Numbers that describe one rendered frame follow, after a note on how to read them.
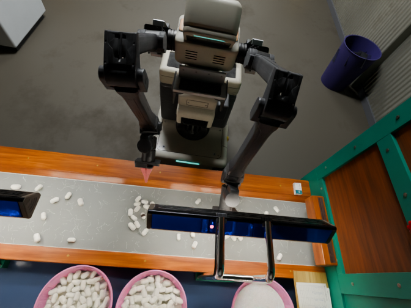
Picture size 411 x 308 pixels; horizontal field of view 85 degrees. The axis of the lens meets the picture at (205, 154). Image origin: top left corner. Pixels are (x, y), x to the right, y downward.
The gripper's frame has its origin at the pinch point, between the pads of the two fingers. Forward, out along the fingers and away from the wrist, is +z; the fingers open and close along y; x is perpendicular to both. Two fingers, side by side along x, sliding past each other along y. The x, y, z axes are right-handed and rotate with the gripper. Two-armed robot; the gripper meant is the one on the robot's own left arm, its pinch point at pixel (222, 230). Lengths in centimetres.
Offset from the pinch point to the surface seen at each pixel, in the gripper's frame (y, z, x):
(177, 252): -17.6, 12.9, 2.0
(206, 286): -3.3, 26.6, -0.7
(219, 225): -7.3, -14.1, -25.1
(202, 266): -6.7, 15.4, -3.4
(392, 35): 186, -158, 145
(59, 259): -63, 16, -3
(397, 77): 193, -115, 134
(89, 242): -55, 12, 3
